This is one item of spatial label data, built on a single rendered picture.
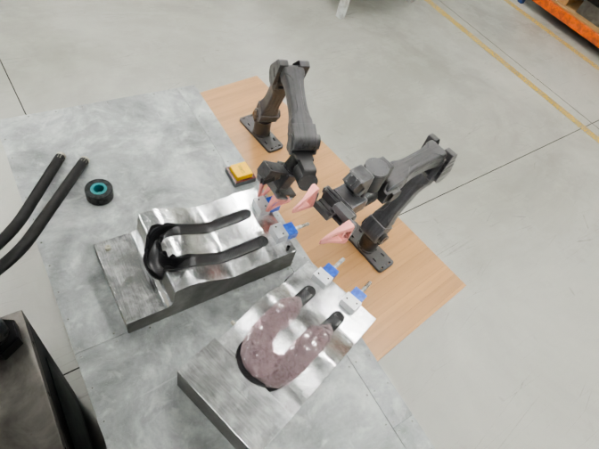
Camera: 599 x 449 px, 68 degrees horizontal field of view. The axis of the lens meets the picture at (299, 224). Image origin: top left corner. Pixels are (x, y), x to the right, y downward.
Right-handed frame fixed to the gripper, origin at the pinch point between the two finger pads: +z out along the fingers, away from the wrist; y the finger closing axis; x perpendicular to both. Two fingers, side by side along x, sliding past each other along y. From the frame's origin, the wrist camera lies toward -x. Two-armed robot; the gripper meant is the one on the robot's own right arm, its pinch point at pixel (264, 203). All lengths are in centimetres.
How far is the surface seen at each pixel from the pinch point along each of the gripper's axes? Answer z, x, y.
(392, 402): 8, 10, 66
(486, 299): 13, 159, 49
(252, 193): 1.9, 0.7, -6.0
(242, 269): 10.6, -12.3, 16.4
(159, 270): 21.6, -29.0, 6.7
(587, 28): -172, 437, -119
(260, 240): 5.6, -4.3, 10.3
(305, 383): 12, -13, 51
